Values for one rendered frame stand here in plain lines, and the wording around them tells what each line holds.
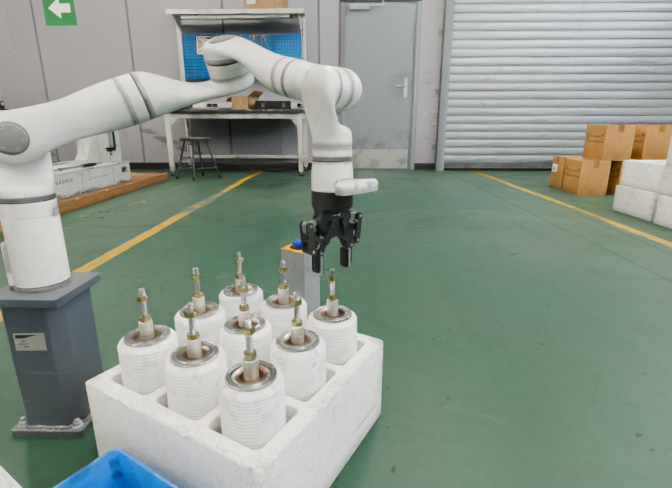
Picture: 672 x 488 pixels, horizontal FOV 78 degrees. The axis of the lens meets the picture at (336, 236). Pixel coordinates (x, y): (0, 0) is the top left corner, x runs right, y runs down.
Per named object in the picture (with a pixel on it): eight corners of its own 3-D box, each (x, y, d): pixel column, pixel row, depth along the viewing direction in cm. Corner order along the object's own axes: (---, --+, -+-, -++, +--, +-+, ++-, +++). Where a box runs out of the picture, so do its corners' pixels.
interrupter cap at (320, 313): (358, 312, 82) (358, 308, 82) (340, 328, 76) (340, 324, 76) (325, 304, 86) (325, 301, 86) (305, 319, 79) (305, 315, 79)
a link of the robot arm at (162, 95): (246, 79, 97) (138, 115, 88) (235, 36, 91) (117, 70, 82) (263, 89, 91) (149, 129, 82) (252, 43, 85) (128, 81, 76)
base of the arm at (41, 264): (3, 293, 78) (-18, 204, 74) (38, 276, 87) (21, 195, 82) (51, 294, 78) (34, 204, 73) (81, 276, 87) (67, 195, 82)
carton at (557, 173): (579, 185, 418) (583, 155, 410) (592, 189, 395) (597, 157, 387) (548, 185, 419) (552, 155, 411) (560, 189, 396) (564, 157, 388)
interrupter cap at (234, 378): (213, 382, 60) (213, 378, 60) (251, 358, 66) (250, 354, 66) (251, 400, 56) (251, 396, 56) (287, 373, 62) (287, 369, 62)
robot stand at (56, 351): (10, 437, 83) (-24, 299, 75) (59, 391, 97) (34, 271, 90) (82, 438, 83) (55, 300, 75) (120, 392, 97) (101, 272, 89)
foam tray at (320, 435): (99, 466, 76) (84, 381, 71) (244, 363, 109) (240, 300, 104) (266, 579, 57) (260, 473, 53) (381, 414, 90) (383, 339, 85)
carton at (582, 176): (605, 195, 361) (611, 160, 353) (577, 195, 362) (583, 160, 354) (587, 190, 390) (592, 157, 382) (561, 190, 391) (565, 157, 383)
